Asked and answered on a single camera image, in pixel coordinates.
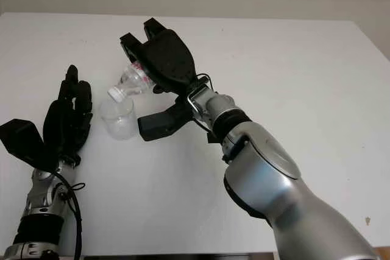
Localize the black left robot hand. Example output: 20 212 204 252
41 65 94 167

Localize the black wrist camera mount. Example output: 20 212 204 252
137 99 196 142
0 118 62 172

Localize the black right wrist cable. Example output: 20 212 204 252
186 72 215 128

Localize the clear glass cup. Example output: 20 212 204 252
100 96 137 141

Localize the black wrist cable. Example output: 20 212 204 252
186 72 215 128
51 170 87 260

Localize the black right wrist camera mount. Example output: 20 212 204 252
137 99 196 142

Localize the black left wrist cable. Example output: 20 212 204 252
51 170 87 260

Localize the clear water bottle red label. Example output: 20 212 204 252
107 62 157 103

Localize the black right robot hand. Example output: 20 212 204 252
119 18 197 94

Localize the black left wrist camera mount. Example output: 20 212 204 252
0 118 62 172

